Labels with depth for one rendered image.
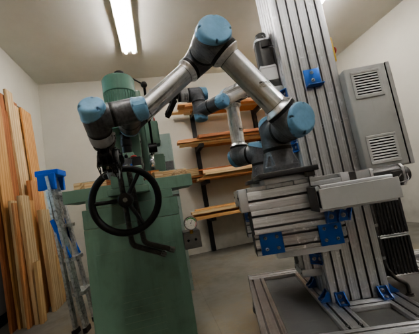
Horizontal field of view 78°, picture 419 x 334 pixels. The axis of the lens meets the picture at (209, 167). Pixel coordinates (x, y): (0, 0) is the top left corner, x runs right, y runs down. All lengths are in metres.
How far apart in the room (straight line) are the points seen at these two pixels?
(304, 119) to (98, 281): 1.10
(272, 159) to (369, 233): 0.57
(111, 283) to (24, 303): 1.41
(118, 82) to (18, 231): 1.61
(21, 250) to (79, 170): 1.62
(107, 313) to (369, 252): 1.18
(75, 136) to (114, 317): 3.06
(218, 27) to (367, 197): 0.75
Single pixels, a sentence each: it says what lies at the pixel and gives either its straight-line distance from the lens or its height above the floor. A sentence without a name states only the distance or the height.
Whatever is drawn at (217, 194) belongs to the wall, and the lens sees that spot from 3.89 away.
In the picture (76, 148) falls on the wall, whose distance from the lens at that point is 4.04.
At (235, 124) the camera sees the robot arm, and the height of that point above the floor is 1.19.
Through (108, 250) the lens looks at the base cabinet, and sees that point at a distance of 1.32.
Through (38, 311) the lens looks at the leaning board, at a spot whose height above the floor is 0.09.
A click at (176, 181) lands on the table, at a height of 0.87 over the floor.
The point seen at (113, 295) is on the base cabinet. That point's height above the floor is 0.40.
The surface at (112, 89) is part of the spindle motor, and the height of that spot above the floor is 1.41.
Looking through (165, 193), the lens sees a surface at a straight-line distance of 1.29.
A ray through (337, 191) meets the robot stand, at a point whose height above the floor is 0.71.
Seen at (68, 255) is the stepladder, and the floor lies 0.53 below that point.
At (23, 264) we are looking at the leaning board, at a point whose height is 0.49.
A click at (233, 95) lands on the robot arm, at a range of 1.48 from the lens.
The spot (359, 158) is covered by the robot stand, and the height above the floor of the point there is 0.82.
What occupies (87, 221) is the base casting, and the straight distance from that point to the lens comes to 1.33.
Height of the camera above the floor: 0.77
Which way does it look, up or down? 7 degrees up
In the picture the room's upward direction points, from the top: 10 degrees counter-clockwise
